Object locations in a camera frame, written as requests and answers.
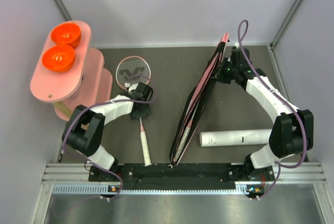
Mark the pink SPORT racket bag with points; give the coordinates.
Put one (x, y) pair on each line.
(199, 96)

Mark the white shuttlecock tube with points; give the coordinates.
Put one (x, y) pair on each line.
(235, 138)

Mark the upper orange plastic bowl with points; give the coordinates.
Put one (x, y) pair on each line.
(67, 33)

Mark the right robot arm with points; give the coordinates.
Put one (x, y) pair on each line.
(293, 129)

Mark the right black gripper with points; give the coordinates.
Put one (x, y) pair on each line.
(226, 61)

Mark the pink three-tier wooden shelf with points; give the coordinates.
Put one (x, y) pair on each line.
(86, 83)

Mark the lower orange plastic bowl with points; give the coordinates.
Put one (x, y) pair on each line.
(59, 58)

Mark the grey slotted cable duct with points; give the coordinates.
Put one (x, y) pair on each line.
(94, 189)

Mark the pink badminton racket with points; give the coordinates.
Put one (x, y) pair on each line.
(134, 69)
(184, 137)

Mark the orange plastic bowl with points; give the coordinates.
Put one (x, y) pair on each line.
(59, 58)
(67, 33)

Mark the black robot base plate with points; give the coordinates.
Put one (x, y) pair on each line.
(188, 176)

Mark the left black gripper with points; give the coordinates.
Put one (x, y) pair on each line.
(145, 111)

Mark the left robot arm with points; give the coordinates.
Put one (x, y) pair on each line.
(84, 130)

